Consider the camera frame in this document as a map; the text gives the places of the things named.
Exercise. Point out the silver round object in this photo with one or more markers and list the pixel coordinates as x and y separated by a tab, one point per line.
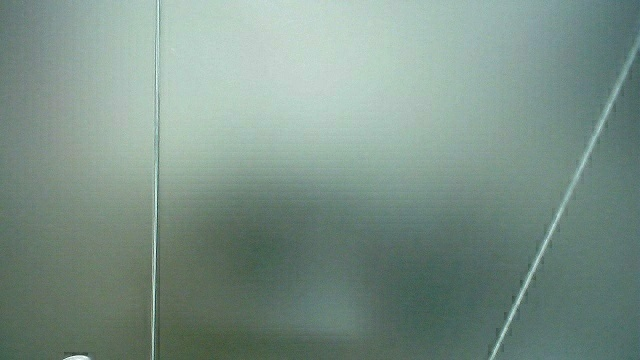
76	357

